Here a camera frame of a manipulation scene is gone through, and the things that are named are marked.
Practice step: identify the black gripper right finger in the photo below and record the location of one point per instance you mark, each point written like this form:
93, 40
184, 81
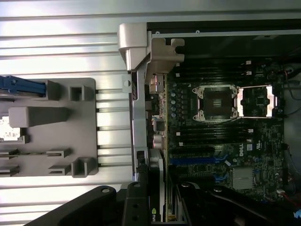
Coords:
190, 207

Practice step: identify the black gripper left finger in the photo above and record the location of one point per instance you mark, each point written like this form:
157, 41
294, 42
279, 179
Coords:
137, 204

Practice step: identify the blue expansion slot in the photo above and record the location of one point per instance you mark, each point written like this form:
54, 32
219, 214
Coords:
192, 160

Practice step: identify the silver chipset heatsink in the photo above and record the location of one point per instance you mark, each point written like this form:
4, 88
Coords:
243, 179

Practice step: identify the green motherboard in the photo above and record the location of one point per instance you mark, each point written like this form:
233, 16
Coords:
258, 146

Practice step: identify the grey plastic parts rack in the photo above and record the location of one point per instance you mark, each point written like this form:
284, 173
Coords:
58, 131

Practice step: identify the CPU socket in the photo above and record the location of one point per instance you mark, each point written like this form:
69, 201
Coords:
216, 102

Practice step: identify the green RAM stick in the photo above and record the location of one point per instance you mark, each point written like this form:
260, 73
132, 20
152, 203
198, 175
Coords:
28, 153

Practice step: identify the metal socket cover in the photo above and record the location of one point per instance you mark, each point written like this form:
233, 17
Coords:
258, 101

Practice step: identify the silver CPU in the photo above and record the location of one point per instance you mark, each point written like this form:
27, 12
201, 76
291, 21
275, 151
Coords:
9, 129

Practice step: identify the black open PC case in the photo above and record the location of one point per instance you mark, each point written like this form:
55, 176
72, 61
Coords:
131, 35

